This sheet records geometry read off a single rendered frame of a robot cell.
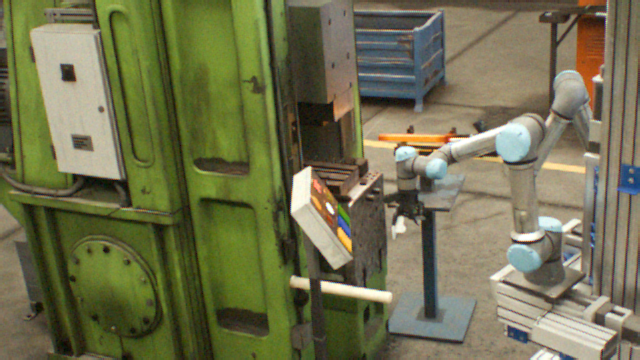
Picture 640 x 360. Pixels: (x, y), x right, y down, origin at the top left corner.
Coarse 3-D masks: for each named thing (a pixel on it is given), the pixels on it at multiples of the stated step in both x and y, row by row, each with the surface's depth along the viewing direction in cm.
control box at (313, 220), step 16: (304, 176) 331; (304, 192) 317; (320, 192) 327; (304, 208) 307; (320, 208) 314; (336, 208) 336; (304, 224) 310; (320, 224) 310; (336, 224) 322; (320, 240) 312; (336, 240) 312; (336, 256) 315
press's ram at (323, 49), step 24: (288, 0) 352; (312, 0) 348; (336, 0) 349; (312, 24) 341; (336, 24) 351; (312, 48) 345; (336, 48) 354; (312, 72) 349; (336, 72) 356; (312, 96) 354; (336, 96) 359
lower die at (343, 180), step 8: (304, 168) 388; (344, 168) 384; (352, 168) 384; (320, 176) 380; (336, 176) 379; (344, 176) 378; (352, 176) 383; (328, 184) 374; (336, 184) 373; (344, 184) 376; (352, 184) 384; (336, 192) 374; (344, 192) 377
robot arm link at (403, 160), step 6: (396, 150) 322; (402, 150) 321; (408, 150) 320; (414, 150) 320; (396, 156) 322; (402, 156) 319; (408, 156) 319; (414, 156) 319; (396, 162) 322; (402, 162) 320; (408, 162) 319; (396, 168) 323; (402, 168) 321; (408, 168) 319; (396, 174) 325; (402, 174) 322; (408, 174) 322
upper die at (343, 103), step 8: (352, 88) 372; (344, 96) 366; (352, 96) 373; (304, 104) 363; (312, 104) 361; (320, 104) 360; (328, 104) 358; (336, 104) 359; (344, 104) 367; (352, 104) 375; (304, 112) 365; (312, 112) 363; (320, 112) 361; (328, 112) 360; (336, 112) 360; (344, 112) 368; (320, 120) 363; (328, 120) 361; (336, 120) 361
